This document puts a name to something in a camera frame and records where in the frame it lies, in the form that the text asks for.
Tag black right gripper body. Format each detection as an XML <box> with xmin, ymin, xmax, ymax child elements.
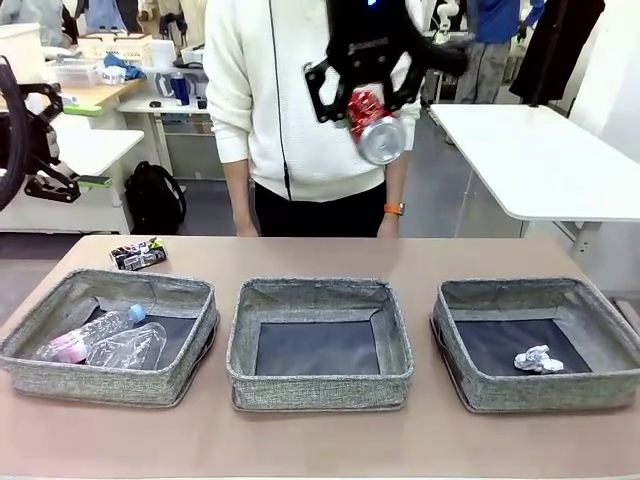
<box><xmin>325</xmin><ymin>0</ymin><xmax>426</xmax><ymax>87</ymax></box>

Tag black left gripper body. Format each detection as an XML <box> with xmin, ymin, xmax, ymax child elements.
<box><xmin>22</xmin><ymin>115</ymin><xmax>62</xmax><ymax>174</ymax></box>

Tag crushed red drink can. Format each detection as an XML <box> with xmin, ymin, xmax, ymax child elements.
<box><xmin>346</xmin><ymin>84</ymin><xmax>409</xmax><ymax>166</ymax></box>

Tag clear plastic bottle pink label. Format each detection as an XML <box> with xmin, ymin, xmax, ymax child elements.
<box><xmin>37</xmin><ymin>303</ymin><xmax>147</xmax><ymax>365</ymax></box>

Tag clear plastic cup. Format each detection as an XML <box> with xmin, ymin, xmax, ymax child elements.
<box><xmin>85</xmin><ymin>321</ymin><xmax>169</xmax><ymax>371</ymax></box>

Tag person's right forearm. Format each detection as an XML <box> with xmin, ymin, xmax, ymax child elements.
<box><xmin>219</xmin><ymin>159</ymin><xmax>251</xmax><ymax>226</ymax></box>

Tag person's left forearm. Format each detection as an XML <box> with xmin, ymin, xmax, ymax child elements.
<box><xmin>384</xmin><ymin>149</ymin><xmax>409</xmax><ymax>206</ymax></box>

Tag person's left hand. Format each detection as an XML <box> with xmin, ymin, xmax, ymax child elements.
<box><xmin>375</xmin><ymin>213</ymin><xmax>401</xmax><ymax>239</ymax></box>

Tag white mesh plastic basket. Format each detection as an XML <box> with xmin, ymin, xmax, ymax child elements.
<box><xmin>47</xmin><ymin>58</ymin><xmax>104</xmax><ymax>90</ymax></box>

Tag wooden top desk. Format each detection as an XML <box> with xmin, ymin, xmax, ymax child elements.
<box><xmin>0</xmin><ymin>77</ymin><xmax>151</xmax><ymax>132</ymax></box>

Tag white storage box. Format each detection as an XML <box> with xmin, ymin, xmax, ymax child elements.
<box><xmin>0</xmin><ymin>22</ymin><xmax>47</xmax><ymax>86</ymax></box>

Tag low white desk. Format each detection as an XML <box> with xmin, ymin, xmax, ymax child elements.
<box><xmin>0</xmin><ymin>129</ymin><xmax>147</xmax><ymax>235</ymax></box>

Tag white knit sweater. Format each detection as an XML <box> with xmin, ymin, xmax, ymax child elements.
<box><xmin>203</xmin><ymin>0</ymin><xmax>424</xmax><ymax>204</ymax></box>

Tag person in dark clothes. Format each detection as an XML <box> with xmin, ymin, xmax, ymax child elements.
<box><xmin>59</xmin><ymin>0</ymin><xmax>82</xmax><ymax>47</ymax></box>

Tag person in grey shirt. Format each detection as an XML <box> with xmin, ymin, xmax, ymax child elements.
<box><xmin>0</xmin><ymin>0</ymin><xmax>66</xmax><ymax>49</ymax></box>

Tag blue cloth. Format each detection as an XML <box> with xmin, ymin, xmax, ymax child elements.
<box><xmin>102</xmin><ymin>53</ymin><xmax>149</xmax><ymax>82</ymax></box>

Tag white shelf table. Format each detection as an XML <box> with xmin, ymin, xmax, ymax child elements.
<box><xmin>115</xmin><ymin>95</ymin><xmax>226</xmax><ymax>181</ymax></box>

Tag black backpack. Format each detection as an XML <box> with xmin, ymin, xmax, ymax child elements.
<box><xmin>123</xmin><ymin>160</ymin><xmax>188</xmax><ymax>236</ymax></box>

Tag person in light blue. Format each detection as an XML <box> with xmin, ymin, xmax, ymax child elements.
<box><xmin>83</xmin><ymin>0</ymin><xmax>129</xmax><ymax>35</ymax></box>

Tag person in blue jacket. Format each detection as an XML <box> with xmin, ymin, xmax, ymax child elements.
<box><xmin>454</xmin><ymin>0</ymin><xmax>546</xmax><ymax>105</ymax></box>

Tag black snack wrapper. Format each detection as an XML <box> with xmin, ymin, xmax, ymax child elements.
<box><xmin>108</xmin><ymin>236</ymin><xmax>168</xmax><ymax>274</ymax></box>

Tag black trousers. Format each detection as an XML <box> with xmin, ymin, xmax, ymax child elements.
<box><xmin>253</xmin><ymin>179</ymin><xmax>389</xmax><ymax>238</ymax></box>

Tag clear plastic storage bin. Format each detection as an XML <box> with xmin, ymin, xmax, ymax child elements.
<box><xmin>142</xmin><ymin>66</ymin><xmax>209</xmax><ymax>101</ymax></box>

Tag white plastic jar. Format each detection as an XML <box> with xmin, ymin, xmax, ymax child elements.
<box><xmin>149</xmin><ymin>40</ymin><xmax>177</xmax><ymax>70</ymax></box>

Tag white projector device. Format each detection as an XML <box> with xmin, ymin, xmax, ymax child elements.
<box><xmin>178</xmin><ymin>42</ymin><xmax>207</xmax><ymax>69</ymax></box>

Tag blue drink bottle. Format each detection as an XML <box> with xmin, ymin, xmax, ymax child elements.
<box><xmin>170</xmin><ymin>71</ymin><xmax>193</xmax><ymax>108</ymax></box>

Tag black hanging coat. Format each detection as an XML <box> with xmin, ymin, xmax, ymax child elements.
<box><xmin>508</xmin><ymin>0</ymin><xmax>606</xmax><ymax>108</ymax></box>

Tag beige hanging coat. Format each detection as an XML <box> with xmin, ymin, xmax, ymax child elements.
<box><xmin>144</xmin><ymin>0</ymin><xmax>210</xmax><ymax>45</ymax></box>

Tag grey fabric basket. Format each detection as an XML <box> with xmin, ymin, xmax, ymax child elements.
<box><xmin>0</xmin><ymin>268</ymin><xmax>220</xmax><ymax>409</ymax></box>
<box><xmin>429</xmin><ymin>275</ymin><xmax>640</xmax><ymax>414</ymax></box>
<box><xmin>224</xmin><ymin>277</ymin><xmax>416</xmax><ymax>414</ymax></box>

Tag crumpled white paper ball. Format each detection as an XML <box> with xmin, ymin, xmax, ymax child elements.
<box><xmin>513</xmin><ymin>344</ymin><xmax>565</xmax><ymax>374</ymax></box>

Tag black corrugated right hose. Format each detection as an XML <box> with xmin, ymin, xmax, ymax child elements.
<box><xmin>419</xmin><ymin>39</ymin><xmax>471</xmax><ymax>77</ymax></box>

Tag black hanging cord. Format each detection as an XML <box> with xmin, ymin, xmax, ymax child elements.
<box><xmin>267</xmin><ymin>0</ymin><xmax>294</xmax><ymax>201</ymax></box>

